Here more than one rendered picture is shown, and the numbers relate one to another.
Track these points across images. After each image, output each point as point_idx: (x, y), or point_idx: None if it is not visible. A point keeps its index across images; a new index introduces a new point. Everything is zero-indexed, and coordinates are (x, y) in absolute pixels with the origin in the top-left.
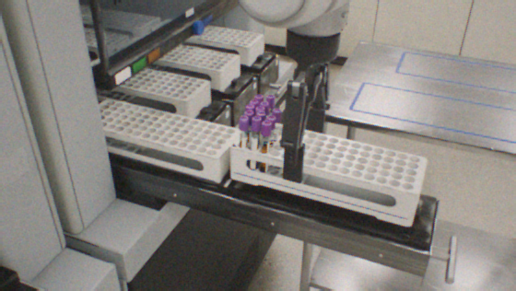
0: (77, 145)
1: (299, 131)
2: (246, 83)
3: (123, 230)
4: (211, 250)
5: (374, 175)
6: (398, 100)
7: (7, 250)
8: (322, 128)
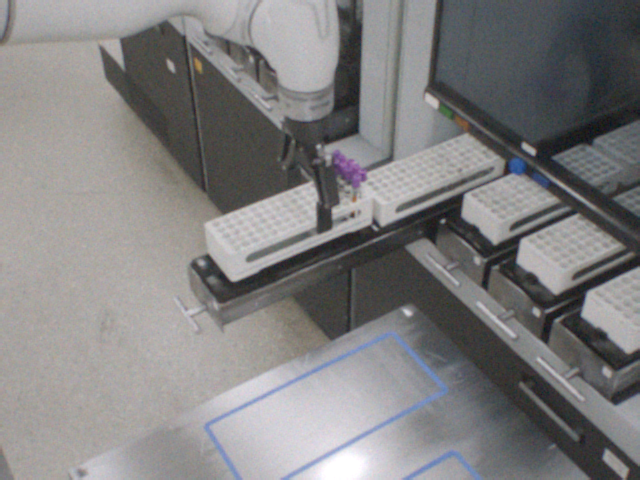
0: (407, 109)
1: (279, 148)
2: (526, 289)
3: None
4: None
5: (242, 216)
6: (376, 388)
7: (361, 103)
8: (316, 217)
